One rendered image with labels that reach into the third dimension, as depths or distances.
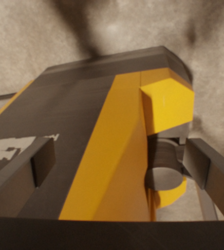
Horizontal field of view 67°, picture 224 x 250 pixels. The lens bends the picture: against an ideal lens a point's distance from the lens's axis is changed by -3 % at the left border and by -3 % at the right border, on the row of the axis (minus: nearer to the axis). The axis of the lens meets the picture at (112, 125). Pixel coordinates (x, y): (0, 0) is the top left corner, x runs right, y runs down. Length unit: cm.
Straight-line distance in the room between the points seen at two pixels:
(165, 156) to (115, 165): 43
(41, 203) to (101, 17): 76
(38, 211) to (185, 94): 52
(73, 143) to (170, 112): 36
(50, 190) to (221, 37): 87
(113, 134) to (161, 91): 25
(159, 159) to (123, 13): 62
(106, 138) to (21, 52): 80
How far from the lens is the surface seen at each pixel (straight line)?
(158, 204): 110
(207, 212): 69
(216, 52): 96
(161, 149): 76
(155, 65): 67
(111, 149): 35
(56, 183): 35
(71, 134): 43
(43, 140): 16
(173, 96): 60
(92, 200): 30
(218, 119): 117
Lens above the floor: 85
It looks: 49 degrees down
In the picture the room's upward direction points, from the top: 168 degrees counter-clockwise
